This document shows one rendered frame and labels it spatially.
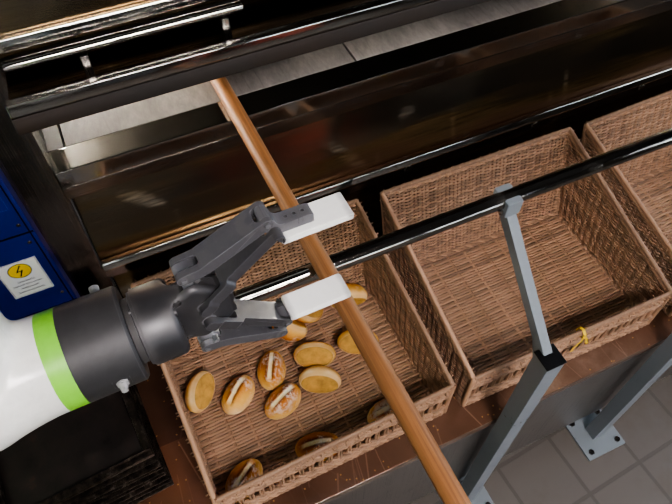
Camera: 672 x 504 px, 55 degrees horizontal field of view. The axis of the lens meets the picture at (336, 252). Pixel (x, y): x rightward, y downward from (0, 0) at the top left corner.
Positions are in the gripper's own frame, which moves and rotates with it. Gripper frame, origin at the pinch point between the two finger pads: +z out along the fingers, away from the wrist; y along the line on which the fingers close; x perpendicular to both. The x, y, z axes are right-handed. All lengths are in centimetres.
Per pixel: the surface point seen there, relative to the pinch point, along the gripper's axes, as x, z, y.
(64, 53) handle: -45.9, -18.0, 1.7
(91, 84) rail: -41.6, -16.2, 4.3
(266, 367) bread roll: -31, -3, 84
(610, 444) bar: 10, 91, 148
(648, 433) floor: 12, 105, 148
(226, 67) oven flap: -40.6, 2.1, 7.1
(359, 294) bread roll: -40, 25, 84
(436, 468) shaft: 17.1, 5.6, 28.1
